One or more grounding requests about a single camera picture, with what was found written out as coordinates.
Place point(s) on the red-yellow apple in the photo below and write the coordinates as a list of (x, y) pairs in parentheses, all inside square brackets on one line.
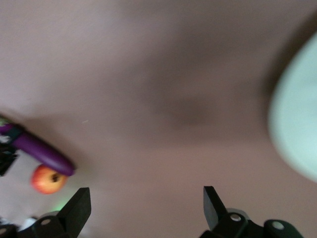
[(44, 183)]

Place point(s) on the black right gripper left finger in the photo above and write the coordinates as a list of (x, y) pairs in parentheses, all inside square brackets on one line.
[(74, 210)]

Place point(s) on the purple eggplant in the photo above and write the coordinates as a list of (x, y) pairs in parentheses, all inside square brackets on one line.
[(42, 151)]

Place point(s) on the light green round plate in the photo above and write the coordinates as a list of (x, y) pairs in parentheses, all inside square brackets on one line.
[(297, 111)]

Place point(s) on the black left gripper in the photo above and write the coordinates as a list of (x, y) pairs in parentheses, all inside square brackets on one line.
[(6, 161)]

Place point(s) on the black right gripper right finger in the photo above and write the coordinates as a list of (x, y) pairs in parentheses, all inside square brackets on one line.
[(214, 210)]

